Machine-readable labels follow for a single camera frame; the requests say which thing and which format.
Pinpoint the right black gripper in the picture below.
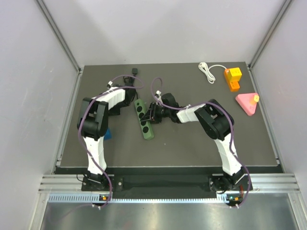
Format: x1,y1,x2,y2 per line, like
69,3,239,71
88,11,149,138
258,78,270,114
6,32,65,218
142,103,171,124

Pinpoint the green power strip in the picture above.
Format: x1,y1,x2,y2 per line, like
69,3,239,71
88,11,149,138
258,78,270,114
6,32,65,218
134,99,154,140

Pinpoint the blue cube plug adapter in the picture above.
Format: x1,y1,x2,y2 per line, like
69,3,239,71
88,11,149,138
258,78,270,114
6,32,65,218
104,128,112,140

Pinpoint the pink triangular socket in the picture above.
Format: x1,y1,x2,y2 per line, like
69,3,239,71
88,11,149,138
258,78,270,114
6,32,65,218
236,93,258,116

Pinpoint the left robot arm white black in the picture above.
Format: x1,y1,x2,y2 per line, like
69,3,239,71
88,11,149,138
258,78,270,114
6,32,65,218
77,82,136,191

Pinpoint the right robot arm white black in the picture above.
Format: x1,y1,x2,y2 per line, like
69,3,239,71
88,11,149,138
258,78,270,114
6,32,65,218
139,91,245,192

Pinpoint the orange yellow cube socket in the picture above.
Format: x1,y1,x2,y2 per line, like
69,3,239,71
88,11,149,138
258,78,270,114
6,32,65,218
224,68,242,92

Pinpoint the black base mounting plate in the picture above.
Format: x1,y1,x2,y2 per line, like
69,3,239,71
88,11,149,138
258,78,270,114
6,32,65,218
77,172,252,193

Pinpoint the black power strip cable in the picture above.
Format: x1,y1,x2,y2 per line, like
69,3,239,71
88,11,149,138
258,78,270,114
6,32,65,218
119,68,142,100

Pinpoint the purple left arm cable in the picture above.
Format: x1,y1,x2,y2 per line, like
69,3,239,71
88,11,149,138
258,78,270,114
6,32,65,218
78,75,144,211

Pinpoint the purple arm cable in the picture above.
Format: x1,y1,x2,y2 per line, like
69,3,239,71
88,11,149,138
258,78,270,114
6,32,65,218
151,77,251,208
78,75,144,211

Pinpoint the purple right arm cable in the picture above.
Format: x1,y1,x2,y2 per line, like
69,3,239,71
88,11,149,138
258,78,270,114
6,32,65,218
151,77,251,208

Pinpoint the white power cable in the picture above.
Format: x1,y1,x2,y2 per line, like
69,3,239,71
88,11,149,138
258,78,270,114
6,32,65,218
198,62,227,84

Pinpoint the aluminium frame rail front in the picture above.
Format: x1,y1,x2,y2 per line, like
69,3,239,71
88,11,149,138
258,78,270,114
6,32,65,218
38,173,300,193

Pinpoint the grey slotted cable duct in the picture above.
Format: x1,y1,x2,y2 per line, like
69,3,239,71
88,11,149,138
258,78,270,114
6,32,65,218
47,193,243,204

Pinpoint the aluminium frame post left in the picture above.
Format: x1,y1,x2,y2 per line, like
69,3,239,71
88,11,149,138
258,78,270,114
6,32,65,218
34,0,82,73

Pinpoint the aluminium frame post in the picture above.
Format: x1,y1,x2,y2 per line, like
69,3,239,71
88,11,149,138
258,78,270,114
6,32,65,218
248,0,294,70
34,0,82,73

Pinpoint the aluminium frame post right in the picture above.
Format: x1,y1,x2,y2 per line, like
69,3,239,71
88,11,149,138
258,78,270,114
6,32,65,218
248,0,294,70

